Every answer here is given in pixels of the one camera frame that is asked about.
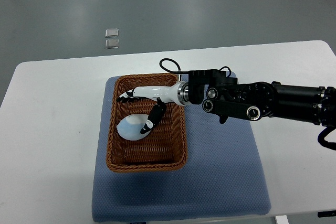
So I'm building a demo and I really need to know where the brown wicker basket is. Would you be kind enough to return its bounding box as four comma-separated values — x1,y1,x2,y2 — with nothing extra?
106,73,187,173

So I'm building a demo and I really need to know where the upper metal floor plate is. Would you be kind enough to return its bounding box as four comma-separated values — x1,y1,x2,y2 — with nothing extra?
105,28,119,38

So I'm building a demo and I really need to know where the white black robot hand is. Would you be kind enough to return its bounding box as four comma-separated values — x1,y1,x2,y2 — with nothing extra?
117,81,188,134

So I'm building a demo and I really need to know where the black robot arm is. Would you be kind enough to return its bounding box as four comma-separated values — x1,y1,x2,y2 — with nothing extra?
117,69,335,150

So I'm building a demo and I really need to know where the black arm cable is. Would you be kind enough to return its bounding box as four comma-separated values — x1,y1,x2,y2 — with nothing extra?
159,58,190,74

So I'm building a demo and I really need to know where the blue fabric mat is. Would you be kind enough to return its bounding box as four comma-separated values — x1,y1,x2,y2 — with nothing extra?
92,73,271,222

